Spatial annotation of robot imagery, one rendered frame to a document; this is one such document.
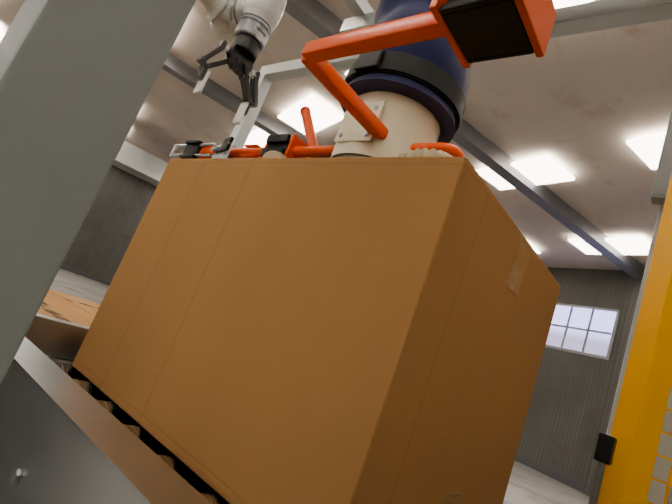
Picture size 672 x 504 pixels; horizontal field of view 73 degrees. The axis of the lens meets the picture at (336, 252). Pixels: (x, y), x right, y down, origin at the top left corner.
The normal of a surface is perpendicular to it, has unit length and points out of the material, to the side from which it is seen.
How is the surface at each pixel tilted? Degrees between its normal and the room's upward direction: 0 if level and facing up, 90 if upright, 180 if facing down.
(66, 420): 90
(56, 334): 90
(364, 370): 90
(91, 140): 90
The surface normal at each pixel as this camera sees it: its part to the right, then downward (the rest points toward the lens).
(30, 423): -0.57, -0.37
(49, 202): 0.74, 0.15
